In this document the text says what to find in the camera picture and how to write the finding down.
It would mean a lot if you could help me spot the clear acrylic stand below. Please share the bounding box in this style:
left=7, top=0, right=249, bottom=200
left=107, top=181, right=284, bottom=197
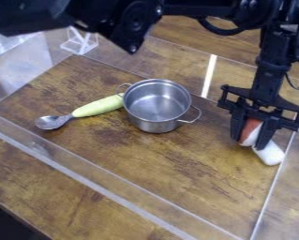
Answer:
left=61, top=27, right=99, bottom=55

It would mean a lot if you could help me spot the clear acrylic enclosure panel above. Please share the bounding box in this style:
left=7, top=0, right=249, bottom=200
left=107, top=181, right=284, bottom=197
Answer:
left=0, top=116, right=242, bottom=240

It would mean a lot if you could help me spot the spoon with yellow-green handle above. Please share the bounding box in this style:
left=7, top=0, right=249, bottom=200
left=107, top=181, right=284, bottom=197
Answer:
left=35, top=95, right=123, bottom=130

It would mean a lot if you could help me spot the red and white plush mushroom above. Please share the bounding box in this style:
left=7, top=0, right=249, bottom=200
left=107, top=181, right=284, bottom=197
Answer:
left=238, top=118, right=286, bottom=166

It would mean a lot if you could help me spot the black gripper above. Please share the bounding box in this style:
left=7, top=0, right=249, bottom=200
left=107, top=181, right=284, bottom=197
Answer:
left=218, top=84, right=299, bottom=150

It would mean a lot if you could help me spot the silver metal pot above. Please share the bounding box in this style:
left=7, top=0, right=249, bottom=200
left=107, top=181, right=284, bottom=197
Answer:
left=115, top=79, right=202, bottom=134

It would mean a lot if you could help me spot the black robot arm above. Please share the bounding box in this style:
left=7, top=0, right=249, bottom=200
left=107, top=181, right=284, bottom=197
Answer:
left=0, top=0, right=299, bottom=150

